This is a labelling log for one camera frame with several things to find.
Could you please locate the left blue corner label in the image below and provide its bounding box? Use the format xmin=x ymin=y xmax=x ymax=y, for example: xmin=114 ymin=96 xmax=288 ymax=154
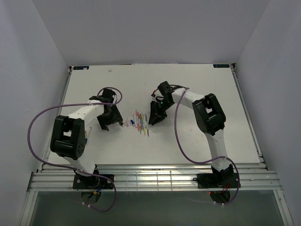
xmin=73 ymin=66 xmax=89 ymax=70

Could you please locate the grey silver pen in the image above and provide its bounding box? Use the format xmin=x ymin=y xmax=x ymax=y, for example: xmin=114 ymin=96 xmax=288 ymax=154
xmin=139 ymin=114 xmax=144 ymax=133

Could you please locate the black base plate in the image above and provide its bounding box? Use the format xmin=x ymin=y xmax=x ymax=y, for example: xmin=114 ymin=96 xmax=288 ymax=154
xmin=72 ymin=174 xmax=113 ymax=190
xmin=192 ymin=173 xmax=241 ymax=188

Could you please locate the right blue corner label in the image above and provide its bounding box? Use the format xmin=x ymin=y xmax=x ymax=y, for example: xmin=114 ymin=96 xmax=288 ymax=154
xmin=213 ymin=64 xmax=230 ymax=68

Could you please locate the yellow pen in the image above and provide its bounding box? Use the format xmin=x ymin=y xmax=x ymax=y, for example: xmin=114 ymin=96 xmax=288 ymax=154
xmin=142 ymin=119 xmax=147 ymax=136

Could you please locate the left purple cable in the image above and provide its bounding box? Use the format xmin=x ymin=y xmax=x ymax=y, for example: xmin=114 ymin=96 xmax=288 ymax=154
xmin=27 ymin=87 xmax=124 ymax=212

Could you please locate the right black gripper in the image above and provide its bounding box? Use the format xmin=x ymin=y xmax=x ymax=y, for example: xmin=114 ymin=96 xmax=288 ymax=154
xmin=149 ymin=99 xmax=174 ymax=125

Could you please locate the blue capped white pen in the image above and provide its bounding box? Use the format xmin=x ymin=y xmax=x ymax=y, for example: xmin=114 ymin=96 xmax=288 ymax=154
xmin=133 ymin=114 xmax=137 ymax=128

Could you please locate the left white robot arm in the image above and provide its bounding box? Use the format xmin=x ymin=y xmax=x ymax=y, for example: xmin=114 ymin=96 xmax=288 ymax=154
xmin=50 ymin=88 xmax=123 ymax=188

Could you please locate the blue corner label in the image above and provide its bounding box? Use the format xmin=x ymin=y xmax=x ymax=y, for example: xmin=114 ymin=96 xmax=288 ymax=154
xmin=73 ymin=66 xmax=89 ymax=70
xmin=213 ymin=64 xmax=230 ymax=68

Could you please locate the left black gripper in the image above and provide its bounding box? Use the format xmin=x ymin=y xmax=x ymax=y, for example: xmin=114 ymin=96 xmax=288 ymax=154
xmin=96 ymin=104 xmax=122 ymax=131

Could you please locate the aluminium rail frame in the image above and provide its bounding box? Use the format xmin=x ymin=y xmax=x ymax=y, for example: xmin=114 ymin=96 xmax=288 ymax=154
xmin=27 ymin=163 xmax=282 ymax=192

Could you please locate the red pen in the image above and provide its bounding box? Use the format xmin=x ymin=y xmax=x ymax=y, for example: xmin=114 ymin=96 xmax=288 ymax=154
xmin=135 ymin=110 xmax=141 ymax=133

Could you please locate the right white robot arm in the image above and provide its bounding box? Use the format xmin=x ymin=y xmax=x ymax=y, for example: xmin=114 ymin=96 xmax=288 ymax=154
xmin=149 ymin=81 xmax=238 ymax=189

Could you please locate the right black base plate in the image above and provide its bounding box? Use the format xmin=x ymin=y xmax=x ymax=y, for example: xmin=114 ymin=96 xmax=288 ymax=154
xmin=192 ymin=173 xmax=241 ymax=188

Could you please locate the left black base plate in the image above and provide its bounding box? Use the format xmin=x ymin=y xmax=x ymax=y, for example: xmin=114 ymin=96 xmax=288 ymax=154
xmin=72 ymin=174 xmax=113 ymax=190

